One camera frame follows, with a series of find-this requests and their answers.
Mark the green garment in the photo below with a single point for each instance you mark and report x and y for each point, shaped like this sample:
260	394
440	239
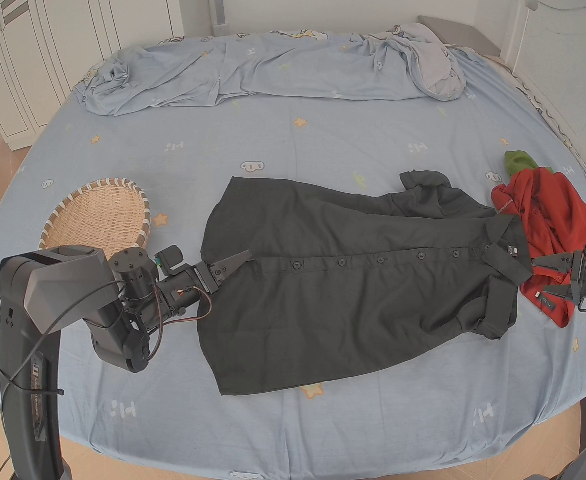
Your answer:
517	160

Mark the round woven basket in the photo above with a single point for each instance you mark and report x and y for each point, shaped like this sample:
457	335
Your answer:
98	208

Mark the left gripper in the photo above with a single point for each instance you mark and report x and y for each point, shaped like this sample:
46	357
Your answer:
188	290

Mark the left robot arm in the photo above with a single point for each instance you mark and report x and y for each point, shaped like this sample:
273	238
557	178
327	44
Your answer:
48	288

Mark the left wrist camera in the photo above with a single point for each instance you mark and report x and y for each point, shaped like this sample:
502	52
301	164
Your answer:
172	257

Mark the pale blue quilt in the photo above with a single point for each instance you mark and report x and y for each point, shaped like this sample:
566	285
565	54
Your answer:
298	68

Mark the white wardrobe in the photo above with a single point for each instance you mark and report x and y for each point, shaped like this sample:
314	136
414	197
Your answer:
48	43

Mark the red shirt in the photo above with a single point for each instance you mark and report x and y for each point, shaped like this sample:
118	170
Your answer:
547	208

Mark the bed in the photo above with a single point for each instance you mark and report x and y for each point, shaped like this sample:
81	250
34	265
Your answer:
293	143

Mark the black shirt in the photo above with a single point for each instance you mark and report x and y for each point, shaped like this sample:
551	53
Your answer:
348	293

